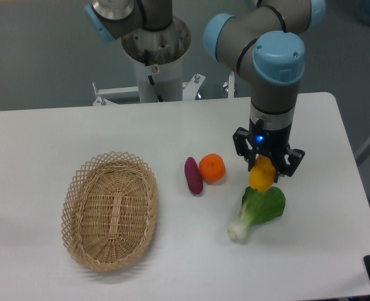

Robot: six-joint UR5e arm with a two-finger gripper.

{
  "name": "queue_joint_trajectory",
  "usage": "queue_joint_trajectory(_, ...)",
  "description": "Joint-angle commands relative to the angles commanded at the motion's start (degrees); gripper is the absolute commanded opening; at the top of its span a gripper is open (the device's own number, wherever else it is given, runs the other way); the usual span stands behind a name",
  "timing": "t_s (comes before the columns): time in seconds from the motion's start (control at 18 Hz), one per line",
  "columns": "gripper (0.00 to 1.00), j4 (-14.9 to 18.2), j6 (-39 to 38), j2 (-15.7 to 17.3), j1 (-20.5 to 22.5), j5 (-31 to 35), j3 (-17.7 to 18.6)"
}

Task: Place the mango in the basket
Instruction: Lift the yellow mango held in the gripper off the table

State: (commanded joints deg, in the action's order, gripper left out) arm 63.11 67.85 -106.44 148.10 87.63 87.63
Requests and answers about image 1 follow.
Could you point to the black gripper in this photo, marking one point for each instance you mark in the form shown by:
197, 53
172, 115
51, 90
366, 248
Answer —
284, 159

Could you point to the yellow orange mango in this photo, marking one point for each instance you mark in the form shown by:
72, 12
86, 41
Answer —
262, 174

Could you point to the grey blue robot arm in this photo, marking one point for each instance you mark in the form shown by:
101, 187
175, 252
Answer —
262, 47

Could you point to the woven wicker basket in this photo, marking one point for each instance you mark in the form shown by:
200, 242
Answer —
110, 211

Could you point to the green bok choy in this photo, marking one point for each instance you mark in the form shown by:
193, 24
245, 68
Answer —
256, 208

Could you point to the orange tangerine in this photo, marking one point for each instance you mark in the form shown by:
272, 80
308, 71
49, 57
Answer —
212, 168

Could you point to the purple sweet potato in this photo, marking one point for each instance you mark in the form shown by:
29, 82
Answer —
193, 176

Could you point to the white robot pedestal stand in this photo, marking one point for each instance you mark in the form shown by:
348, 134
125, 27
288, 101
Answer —
157, 57

